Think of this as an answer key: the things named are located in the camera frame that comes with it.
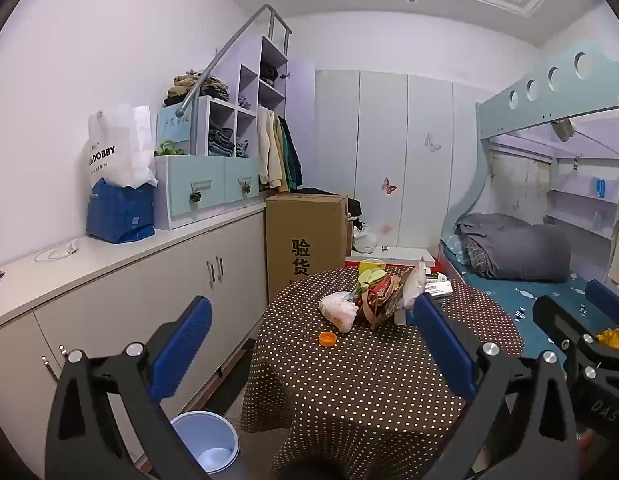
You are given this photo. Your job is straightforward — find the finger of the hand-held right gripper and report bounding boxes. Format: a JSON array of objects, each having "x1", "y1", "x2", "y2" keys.
[
  {"x1": 585, "y1": 280, "x2": 619, "y2": 323},
  {"x1": 533, "y1": 296, "x2": 597, "y2": 386}
]

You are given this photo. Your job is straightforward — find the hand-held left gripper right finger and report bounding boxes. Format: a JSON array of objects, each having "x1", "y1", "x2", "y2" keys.
[{"x1": 414, "y1": 294, "x2": 583, "y2": 480}]

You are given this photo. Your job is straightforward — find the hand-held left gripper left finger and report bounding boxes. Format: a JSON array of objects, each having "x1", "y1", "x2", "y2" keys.
[{"x1": 44, "y1": 296, "x2": 215, "y2": 480}]

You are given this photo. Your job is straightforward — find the clear plastic wrapper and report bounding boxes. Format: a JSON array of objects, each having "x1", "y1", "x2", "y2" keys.
[{"x1": 394, "y1": 257, "x2": 428, "y2": 326}]

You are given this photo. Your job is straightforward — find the red and brown paper bag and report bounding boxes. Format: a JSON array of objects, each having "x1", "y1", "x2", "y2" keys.
[{"x1": 357, "y1": 274, "x2": 415, "y2": 332}]

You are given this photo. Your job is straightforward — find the light blue plastic bin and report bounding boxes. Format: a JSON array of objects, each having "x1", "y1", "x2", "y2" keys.
[{"x1": 170, "y1": 411, "x2": 239, "y2": 474}]

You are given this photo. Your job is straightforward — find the blue patterned bed sheet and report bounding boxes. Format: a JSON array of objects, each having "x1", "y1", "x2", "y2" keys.
[{"x1": 439, "y1": 240, "x2": 619, "y2": 361}]

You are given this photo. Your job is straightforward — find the grey duvet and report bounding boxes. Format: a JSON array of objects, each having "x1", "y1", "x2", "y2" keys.
[{"x1": 455, "y1": 212, "x2": 573, "y2": 284}]

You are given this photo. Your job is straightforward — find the long grey low cabinet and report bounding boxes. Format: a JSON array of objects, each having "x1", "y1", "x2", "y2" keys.
[{"x1": 0, "y1": 200, "x2": 268, "y2": 461}]

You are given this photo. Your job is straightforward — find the red storage box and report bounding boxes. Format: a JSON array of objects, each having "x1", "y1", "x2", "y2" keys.
[{"x1": 344, "y1": 254, "x2": 438, "y2": 274}]

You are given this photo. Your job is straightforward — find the yellow green packet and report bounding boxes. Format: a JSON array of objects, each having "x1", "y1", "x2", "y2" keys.
[{"x1": 358, "y1": 269, "x2": 388, "y2": 294}]

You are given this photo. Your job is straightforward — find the clear bag of white pieces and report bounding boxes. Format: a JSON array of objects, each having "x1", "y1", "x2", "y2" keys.
[{"x1": 319, "y1": 292, "x2": 358, "y2": 334}]

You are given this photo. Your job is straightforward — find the white plastic bag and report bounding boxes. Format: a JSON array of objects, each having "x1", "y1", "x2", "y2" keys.
[{"x1": 353, "y1": 227, "x2": 377, "y2": 255}]

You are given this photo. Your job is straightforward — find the blue fabric bag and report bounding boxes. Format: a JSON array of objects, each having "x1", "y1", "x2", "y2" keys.
[{"x1": 86, "y1": 178, "x2": 156, "y2": 245}]

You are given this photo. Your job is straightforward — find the tall cardboard box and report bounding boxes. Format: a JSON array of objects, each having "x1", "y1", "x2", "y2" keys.
[{"x1": 264, "y1": 192, "x2": 351, "y2": 306}]

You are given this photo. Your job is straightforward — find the white shopping bag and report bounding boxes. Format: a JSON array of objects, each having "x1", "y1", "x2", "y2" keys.
[{"x1": 87, "y1": 105, "x2": 158, "y2": 191}]

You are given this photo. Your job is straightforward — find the cream hanging jacket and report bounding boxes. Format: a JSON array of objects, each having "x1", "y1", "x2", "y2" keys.
[{"x1": 256, "y1": 106, "x2": 286, "y2": 192}]

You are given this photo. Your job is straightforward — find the green hanging jacket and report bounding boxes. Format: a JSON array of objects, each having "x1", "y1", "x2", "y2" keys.
[{"x1": 277, "y1": 117, "x2": 305, "y2": 194}]

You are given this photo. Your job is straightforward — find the pale blue paper box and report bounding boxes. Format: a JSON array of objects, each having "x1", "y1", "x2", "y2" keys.
[{"x1": 157, "y1": 106, "x2": 193, "y2": 144}]

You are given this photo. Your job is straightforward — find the white wardrobe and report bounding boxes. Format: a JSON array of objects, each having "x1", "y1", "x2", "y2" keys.
[{"x1": 314, "y1": 69, "x2": 496, "y2": 257}]

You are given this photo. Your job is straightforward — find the pile of olive clothes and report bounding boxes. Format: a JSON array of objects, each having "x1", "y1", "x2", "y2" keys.
[{"x1": 164, "y1": 71, "x2": 230, "y2": 102}]

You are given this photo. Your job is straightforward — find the grey metal handrail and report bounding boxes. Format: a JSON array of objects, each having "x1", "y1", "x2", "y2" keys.
[{"x1": 176, "y1": 4, "x2": 293, "y2": 119}]

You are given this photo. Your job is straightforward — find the white cubby stair shelf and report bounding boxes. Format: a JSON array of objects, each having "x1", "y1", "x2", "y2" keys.
[{"x1": 157, "y1": 35, "x2": 315, "y2": 196}]

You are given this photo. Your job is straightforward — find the white wall shelf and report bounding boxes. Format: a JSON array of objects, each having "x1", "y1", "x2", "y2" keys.
[{"x1": 543, "y1": 174, "x2": 619, "y2": 232}]

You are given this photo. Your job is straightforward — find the white cable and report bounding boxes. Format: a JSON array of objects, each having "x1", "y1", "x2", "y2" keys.
[{"x1": 34, "y1": 242, "x2": 78, "y2": 264}]

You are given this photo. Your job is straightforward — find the light blue bunk bed frame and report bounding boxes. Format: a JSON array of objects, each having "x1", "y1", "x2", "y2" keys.
[{"x1": 436, "y1": 35, "x2": 619, "y2": 281}]

